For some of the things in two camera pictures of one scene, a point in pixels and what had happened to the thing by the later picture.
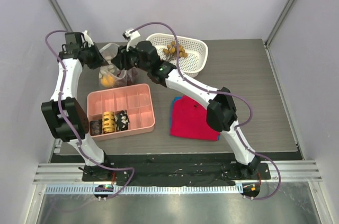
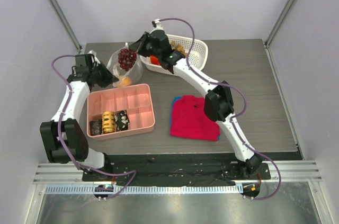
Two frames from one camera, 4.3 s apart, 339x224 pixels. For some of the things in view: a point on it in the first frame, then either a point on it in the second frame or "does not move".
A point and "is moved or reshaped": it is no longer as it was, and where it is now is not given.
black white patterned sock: x=122 y=120 does not move
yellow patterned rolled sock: x=108 y=124 does not move
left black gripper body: x=94 y=59 → x=103 y=78
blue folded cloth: x=175 y=98 does not move
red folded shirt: x=189 y=120 does not move
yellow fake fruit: x=107 y=80 is moved or reshaped
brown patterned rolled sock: x=96 y=127 does not move
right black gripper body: x=123 y=60 → x=143 y=44
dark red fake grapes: x=132 y=75 is moved or reshaped
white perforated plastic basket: x=192 y=52 does not move
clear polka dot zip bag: x=109 y=75 is moved or reshaped
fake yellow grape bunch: x=171 y=49 does not move
